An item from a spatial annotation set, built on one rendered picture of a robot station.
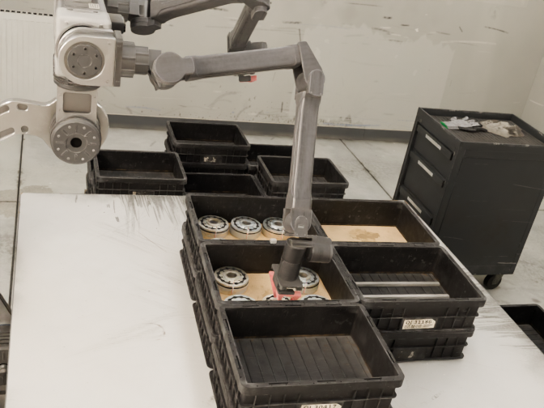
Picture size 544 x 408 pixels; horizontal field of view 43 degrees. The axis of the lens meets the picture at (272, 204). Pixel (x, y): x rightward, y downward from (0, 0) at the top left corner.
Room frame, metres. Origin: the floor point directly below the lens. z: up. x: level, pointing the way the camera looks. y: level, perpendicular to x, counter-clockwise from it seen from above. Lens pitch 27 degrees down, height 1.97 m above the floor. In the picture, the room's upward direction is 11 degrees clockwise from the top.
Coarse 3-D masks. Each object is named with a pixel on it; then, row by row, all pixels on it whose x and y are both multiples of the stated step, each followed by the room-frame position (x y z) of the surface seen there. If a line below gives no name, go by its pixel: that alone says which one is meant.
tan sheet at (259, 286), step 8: (256, 280) 1.71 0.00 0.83; (264, 280) 1.72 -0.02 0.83; (320, 280) 1.78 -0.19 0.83; (248, 288) 1.66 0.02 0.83; (256, 288) 1.67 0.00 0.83; (264, 288) 1.68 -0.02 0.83; (320, 288) 1.74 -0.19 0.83; (224, 296) 1.60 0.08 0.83; (256, 296) 1.63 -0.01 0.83; (264, 296) 1.64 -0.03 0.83; (328, 296) 1.70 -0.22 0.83
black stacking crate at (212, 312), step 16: (224, 256) 1.72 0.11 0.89; (240, 256) 1.73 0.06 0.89; (256, 256) 1.75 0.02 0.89; (272, 256) 1.77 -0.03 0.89; (256, 272) 1.75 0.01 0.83; (320, 272) 1.81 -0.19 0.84; (336, 272) 1.71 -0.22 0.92; (208, 288) 1.57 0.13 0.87; (336, 288) 1.68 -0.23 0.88; (208, 304) 1.55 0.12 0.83; (208, 320) 1.49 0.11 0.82
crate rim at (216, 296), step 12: (204, 252) 1.65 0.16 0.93; (204, 264) 1.61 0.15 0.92; (336, 264) 1.73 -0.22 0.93; (216, 288) 1.50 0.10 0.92; (348, 288) 1.61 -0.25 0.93; (216, 300) 1.44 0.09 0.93; (240, 300) 1.46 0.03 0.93; (252, 300) 1.47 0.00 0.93; (264, 300) 1.48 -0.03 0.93; (276, 300) 1.49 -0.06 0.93; (288, 300) 1.50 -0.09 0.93; (300, 300) 1.51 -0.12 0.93; (312, 300) 1.52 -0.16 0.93; (324, 300) 1.53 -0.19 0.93; (336, 300) 1.54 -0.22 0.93; (348, 300) 1.55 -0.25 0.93
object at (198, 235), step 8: (192, 216) 1.84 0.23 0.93; (192, 224) 1.82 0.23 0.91; (312, 224) 1.94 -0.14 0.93; (200, 232) 1.76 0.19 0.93; (320, 232) 1.90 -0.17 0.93; (200, 240) 1.71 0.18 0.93; (208, 240) 1.72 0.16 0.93; (216, 240) 1.73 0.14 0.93; (224, 240) 1.74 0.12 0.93; (232, 240) 1.75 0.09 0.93; (240, 240) 1.75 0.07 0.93; (248, 240) 1.76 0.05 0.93; (256, 240) 1.77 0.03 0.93; (264, 240) 1.78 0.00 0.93; (280, 240) 1.80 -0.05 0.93
